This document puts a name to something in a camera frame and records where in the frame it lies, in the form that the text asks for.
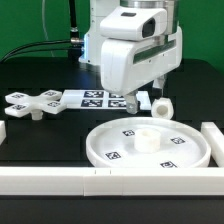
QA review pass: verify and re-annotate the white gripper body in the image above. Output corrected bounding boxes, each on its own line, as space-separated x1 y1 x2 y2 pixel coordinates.
100 27 182 96

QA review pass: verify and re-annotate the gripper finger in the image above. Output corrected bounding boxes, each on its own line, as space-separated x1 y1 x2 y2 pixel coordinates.
152 75 167 97
124 92 139 114

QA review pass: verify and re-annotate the white round table top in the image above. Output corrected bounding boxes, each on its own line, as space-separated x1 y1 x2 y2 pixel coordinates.
86 117 211 168

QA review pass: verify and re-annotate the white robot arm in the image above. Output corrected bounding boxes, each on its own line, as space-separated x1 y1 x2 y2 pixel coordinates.
80 0 182 114

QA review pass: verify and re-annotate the white marker tag sheet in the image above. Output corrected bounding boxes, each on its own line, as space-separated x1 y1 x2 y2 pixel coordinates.
59 89 153 112

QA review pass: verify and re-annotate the white right fence bar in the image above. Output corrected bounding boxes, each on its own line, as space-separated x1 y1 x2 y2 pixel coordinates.
201 122 224 168

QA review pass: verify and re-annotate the white fence bar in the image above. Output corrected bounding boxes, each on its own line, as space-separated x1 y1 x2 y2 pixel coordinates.
0 167 224 196
0 121 6 145
201 122 224 168

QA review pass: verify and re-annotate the white cross-shaped table base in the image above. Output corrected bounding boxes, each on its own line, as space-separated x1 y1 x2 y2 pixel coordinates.
5 90 66 121

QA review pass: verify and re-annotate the white left fence bar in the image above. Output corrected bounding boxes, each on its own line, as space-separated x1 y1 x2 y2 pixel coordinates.
0 121 6 145

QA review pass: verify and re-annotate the white front fence bar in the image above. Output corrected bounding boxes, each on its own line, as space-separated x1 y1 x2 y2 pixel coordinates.
0 167 224 196

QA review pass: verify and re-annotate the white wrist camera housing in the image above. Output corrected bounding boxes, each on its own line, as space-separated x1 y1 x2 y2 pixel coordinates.
100 6 167 41

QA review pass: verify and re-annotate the black cable pair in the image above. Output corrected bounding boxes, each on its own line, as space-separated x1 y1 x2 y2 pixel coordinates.
0 39 84 64

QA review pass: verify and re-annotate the black vertical cable connector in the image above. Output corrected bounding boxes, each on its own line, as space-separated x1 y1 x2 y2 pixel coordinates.
68 0 79 38

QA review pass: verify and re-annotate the thin white cable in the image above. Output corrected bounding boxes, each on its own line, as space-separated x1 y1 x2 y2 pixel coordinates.
41 0 56 58

